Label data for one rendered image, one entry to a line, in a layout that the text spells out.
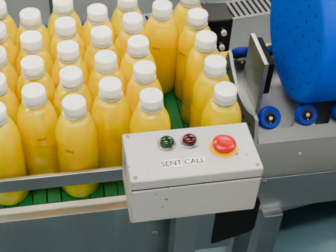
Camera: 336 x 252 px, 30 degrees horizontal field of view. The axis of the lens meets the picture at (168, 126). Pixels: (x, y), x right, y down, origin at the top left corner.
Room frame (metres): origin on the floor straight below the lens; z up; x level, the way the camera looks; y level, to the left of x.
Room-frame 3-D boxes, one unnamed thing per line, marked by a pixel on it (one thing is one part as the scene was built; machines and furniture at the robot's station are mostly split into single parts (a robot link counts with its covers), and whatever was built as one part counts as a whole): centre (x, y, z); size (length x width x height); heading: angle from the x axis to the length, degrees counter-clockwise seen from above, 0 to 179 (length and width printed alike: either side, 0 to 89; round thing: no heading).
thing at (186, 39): (1.01, -0.04, 0.99); 0.07 x 0.07 x 0.19
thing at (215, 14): (1.16, -0.09, 0.95); 0.10 x 0.07 x 0.10; 13
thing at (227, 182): (0.65, -0.04, 1.05); 0.20 x 0.10 x 0.10; 103
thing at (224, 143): (0.66, -0.09, 1.11); 0.04 x 0.04 x 0.01
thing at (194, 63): (0.93, -0.06, 0.99); 0.07 x 0.07 x 0.19
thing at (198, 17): (1.01, -0.04, 1.09); 0.04 x 0.04 x 0.02
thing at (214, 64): (0.86, -0.08, 1.09); 0.04 x 0.04 x 0.02
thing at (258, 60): (0.98, -0.17, 0.99); 0.10 x 0.02 x 0.12; 13
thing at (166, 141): (0.66, 0.00, 1.11); 0.02 x 0.02 x 0.01
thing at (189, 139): (0.67, -0.03, 1.11); 0.02 x 0.02 x 0.01
